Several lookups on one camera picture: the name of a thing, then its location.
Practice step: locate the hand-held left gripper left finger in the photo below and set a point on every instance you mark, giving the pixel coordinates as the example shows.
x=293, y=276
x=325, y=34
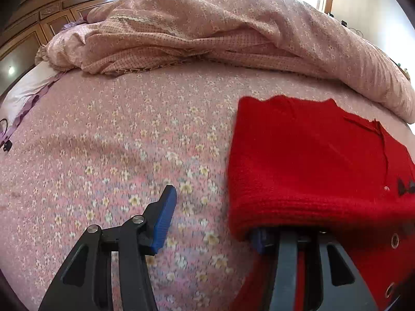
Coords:
x=163, y=220

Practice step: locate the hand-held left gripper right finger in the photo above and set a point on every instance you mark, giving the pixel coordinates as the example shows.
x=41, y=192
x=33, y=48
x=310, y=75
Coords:
x=261, y=241

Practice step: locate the red knitted sweater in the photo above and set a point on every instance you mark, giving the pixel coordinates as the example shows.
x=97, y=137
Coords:
x=308, y=155

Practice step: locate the bed with pink floral sheet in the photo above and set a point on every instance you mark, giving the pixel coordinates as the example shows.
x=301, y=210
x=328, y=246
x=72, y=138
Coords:
x=113, y=142

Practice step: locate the white pillow with purple trim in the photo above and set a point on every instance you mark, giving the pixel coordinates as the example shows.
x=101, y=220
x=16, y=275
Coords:
x=22, y=90

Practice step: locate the pink floral quilt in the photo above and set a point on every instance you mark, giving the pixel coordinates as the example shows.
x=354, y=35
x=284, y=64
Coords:
x=227, y=16

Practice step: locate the dark wooden headboard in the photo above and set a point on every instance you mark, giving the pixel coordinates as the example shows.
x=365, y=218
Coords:
x=29, y=22

